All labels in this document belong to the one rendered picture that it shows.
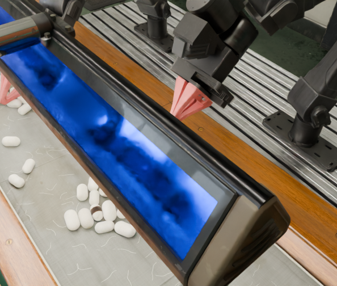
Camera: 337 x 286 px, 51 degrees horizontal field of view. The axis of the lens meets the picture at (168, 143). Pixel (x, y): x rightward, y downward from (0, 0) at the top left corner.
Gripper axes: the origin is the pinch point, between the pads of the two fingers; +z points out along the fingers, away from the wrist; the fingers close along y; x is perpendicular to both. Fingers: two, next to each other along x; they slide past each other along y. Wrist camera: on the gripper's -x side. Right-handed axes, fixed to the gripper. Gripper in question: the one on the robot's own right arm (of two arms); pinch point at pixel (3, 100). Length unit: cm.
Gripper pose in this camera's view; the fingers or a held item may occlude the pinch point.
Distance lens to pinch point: 87.3
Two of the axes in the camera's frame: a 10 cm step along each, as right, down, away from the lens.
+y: 6.3, 5.5, -5.5
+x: 5.0, 2.6, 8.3
